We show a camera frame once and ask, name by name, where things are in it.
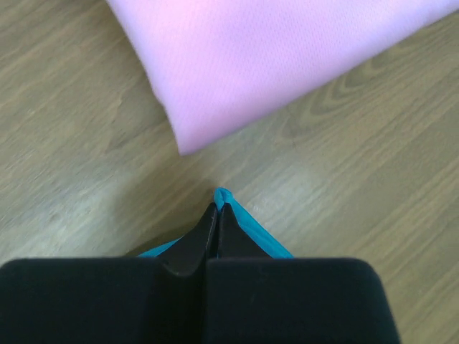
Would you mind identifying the folded pink t shirt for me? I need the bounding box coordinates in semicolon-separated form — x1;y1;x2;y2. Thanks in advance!
109;1;458;154

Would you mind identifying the teal polo shirt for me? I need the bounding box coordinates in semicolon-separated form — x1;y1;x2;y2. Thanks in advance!
139;188;293;269

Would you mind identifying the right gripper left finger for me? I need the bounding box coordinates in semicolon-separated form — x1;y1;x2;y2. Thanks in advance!
1;204;218;343

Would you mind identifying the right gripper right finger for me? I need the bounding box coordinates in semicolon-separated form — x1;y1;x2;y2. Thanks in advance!
207;204;400;343

